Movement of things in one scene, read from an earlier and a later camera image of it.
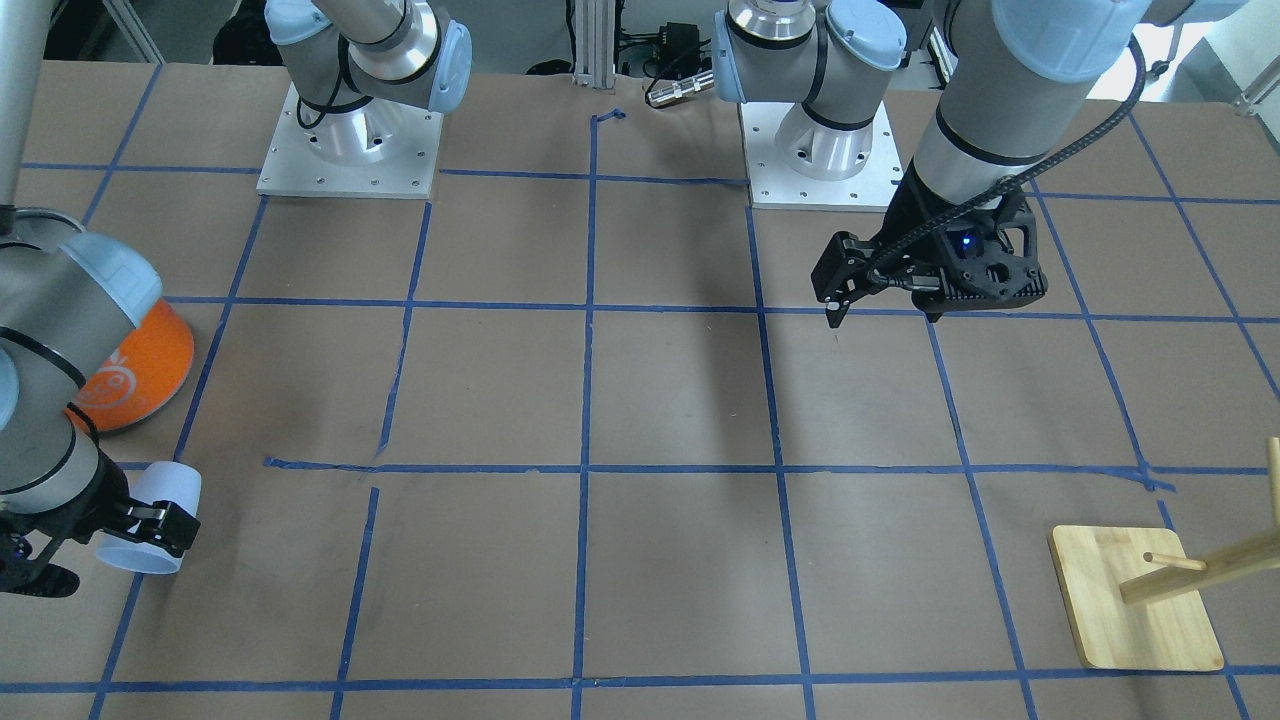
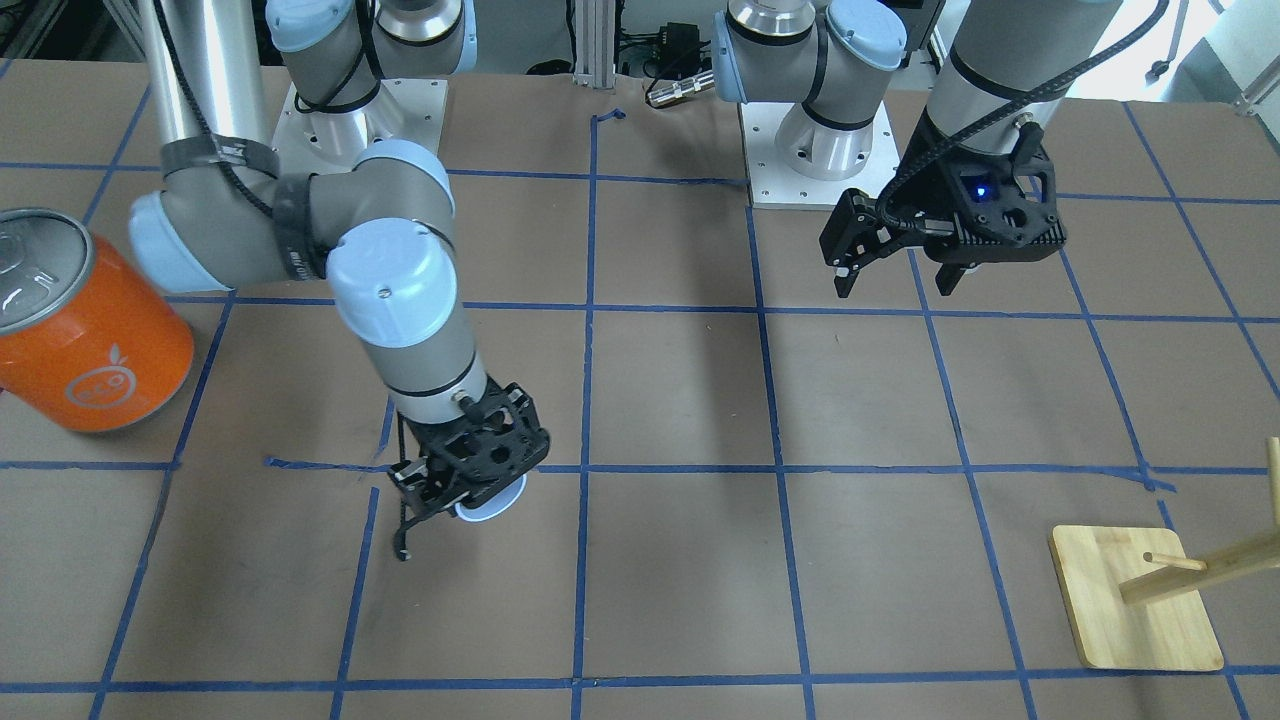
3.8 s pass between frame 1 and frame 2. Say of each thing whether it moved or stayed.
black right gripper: moved
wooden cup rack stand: stayed
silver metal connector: stayed
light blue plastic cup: moved
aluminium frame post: stayed
